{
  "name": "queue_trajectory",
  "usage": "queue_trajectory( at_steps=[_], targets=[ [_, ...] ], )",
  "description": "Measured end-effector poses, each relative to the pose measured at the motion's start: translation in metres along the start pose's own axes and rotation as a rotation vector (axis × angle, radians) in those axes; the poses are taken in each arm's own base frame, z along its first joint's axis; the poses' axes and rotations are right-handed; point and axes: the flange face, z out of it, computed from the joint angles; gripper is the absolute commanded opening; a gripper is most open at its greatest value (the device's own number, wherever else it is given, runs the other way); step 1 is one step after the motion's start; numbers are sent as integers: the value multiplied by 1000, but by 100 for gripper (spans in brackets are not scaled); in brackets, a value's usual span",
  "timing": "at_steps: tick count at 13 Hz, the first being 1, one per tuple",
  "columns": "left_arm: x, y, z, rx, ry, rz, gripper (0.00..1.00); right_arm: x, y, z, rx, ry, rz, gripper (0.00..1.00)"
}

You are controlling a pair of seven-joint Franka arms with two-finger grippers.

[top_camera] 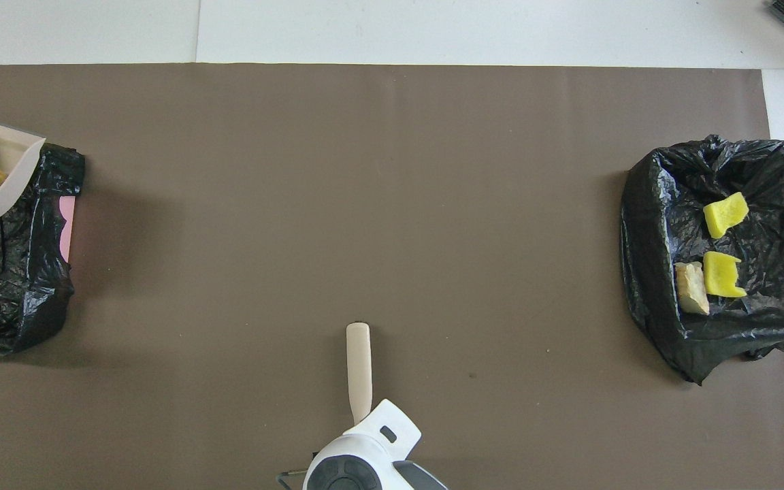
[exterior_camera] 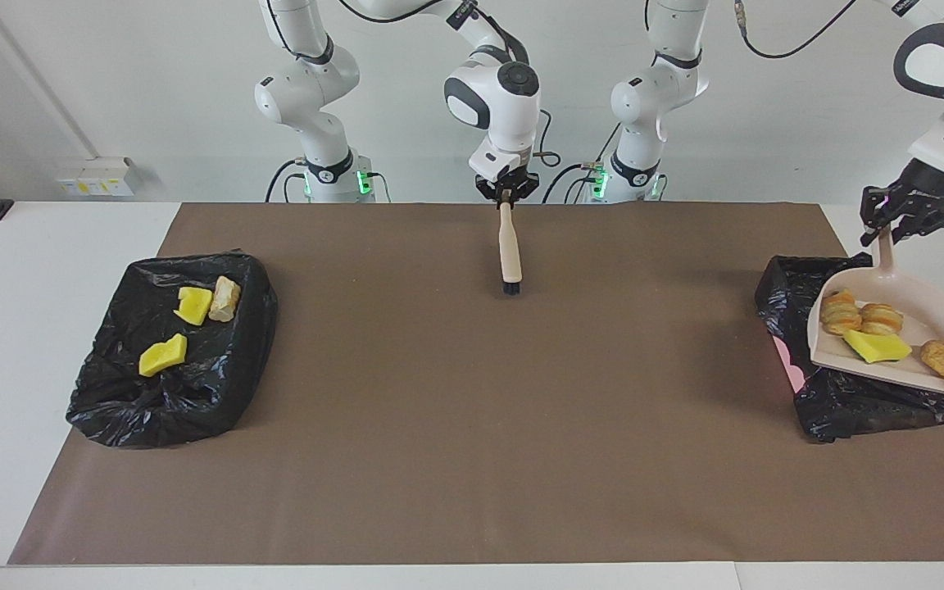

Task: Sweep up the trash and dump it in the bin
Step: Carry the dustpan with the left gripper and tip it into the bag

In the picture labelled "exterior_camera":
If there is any beige hand brush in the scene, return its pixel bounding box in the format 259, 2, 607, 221
498, 193, 524, 296

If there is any striped bread piece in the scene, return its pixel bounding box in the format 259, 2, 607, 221
860, 302, 905, 338
819, 288, 862, 338

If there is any beige plastic dustpan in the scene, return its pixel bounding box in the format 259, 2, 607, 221
808, 228, 944, 401

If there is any yellow sponge wedge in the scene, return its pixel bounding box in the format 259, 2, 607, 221
841, 329, 913, 365

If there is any grey beige foam chunk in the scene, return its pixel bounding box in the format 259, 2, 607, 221
208, 275, 242, 323

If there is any yellow sponge piece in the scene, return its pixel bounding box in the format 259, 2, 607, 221
174, 286, 214, 327
138, 333, 189, 378

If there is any pink bin with black bag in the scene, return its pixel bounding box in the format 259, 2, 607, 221
755, 252, 944, 444

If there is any brown table mat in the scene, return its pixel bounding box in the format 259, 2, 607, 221
7, 202, 944, 566

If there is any black left base cable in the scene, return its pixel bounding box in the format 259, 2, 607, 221
542, 123, 624, 204

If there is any black base cable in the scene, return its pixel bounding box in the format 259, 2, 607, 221
265, 160, 309, 203
542, 123, 624, 204

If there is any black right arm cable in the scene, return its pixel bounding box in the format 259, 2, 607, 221
263, 0, 563, 169

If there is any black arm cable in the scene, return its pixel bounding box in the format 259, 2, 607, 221
263, 0, 563, 169
644, 0, 860, 60

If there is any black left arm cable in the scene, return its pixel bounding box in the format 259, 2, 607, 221
644, 0, 860, 60

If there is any black right base cable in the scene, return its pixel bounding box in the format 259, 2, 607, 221
265, 160, 309, 203

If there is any white wall socket box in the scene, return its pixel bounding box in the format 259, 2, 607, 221
57, 157, 135, 197

